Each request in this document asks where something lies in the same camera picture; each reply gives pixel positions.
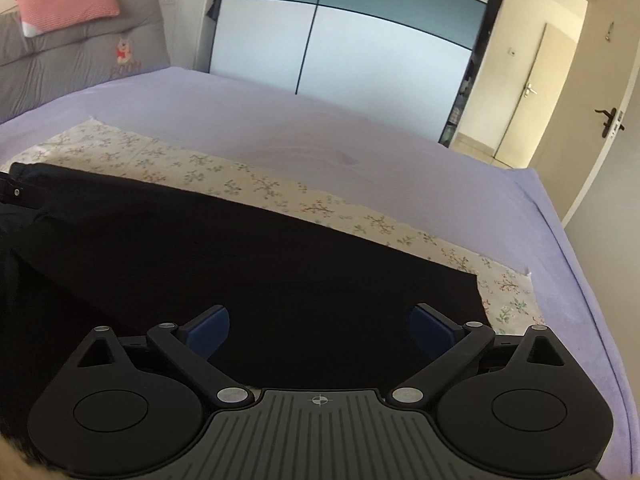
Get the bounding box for black pants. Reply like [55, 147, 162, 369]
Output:
[1, 162, 486, 477]

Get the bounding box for open cream bedroom door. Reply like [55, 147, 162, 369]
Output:
[532, 0, 639, 224]

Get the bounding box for floral patterned cloth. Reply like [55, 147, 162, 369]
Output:
[1, 119, 544, 335]

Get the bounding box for lavender bed sheet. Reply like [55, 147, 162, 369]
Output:
[1, 67, 639, 479]

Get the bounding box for far cream hallway door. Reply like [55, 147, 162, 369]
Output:
[495, 23, 576, 168]

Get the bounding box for white and teal wardrobe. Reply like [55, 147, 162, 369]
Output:
[209, 0, 503, 142]

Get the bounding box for grey padded headboard cushion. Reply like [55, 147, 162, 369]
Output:
[1, 0, 170, 122]

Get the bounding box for pink checkered pillow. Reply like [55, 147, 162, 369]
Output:
[15, 0, 120, 38]

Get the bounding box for black door handle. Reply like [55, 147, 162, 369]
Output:
[594, 107, 617, 139]

